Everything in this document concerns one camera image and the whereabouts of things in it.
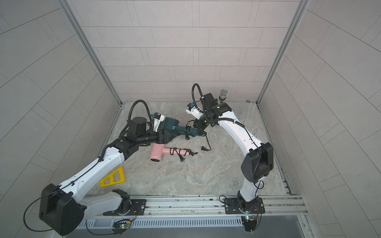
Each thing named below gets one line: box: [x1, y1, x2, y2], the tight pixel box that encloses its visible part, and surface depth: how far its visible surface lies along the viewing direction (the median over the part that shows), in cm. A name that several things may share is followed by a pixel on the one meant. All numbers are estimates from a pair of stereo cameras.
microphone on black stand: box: [219, 88, 229, 104], surface depth 86 cm
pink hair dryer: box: [149, 143, 190, 163], surface depth 88 cm
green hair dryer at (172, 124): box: [163, 117, 207, 137], surface depth 71 cm
